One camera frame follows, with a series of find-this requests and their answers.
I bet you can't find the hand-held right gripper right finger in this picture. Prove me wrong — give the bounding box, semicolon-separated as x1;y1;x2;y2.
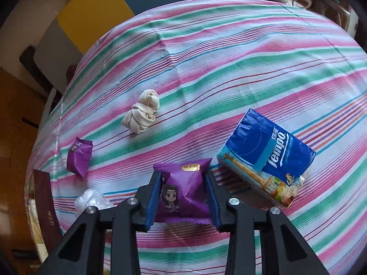
204;170;330;275

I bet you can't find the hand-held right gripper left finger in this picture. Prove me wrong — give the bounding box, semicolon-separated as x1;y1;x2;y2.
36;170;164;275

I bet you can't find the large purple snack packet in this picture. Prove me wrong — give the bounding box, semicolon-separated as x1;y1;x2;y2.
153;158;214;225

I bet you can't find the dark red box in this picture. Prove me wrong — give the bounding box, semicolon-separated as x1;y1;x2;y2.
24;168;65;261

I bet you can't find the clear crumpled plastic wrap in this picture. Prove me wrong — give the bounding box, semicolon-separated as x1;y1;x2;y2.
75;188;115;211

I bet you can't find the blue tissue pack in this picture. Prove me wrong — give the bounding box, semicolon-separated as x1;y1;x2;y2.
216;108;316;209

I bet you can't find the knotted beige cloth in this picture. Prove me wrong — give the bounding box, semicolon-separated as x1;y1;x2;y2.
122;90;160;135

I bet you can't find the small purple snack packet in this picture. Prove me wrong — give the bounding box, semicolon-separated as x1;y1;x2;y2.
67;137;94;178

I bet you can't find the dark red object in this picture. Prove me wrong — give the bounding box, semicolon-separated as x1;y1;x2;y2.
66;64;78;83

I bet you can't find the black furniture piece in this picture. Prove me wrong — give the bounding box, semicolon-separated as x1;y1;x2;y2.
19;46;62;98

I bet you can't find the blue yellow grey chair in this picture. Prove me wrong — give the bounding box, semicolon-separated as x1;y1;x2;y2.
33;0;253;121

